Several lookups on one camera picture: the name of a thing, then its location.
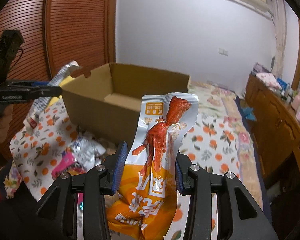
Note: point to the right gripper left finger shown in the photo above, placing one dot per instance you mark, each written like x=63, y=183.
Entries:
x=58, y=205

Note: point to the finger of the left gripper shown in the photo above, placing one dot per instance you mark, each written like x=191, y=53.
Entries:
x=40, y=83
x=31, y=93

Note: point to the silver white snack pack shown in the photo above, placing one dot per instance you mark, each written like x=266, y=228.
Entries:
x=39, y=104

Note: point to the orange chicken feet snack pack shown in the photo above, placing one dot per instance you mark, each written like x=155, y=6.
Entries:
x=148, y=192

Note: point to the person left hand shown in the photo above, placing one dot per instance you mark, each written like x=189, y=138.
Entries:
x=5, y=122

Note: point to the pink snack pack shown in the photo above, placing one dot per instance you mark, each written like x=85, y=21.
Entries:
x=67, y=164

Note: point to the silver blue snack pack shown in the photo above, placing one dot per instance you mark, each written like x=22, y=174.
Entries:
x=87, y=151

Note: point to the brown cardboard box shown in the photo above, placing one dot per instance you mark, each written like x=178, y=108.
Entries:
x=108, y=102

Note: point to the orange print tablecloth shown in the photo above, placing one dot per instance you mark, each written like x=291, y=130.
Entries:
x=36, y=154

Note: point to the wooden sideboard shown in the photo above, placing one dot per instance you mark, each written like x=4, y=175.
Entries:
x=276, y=131

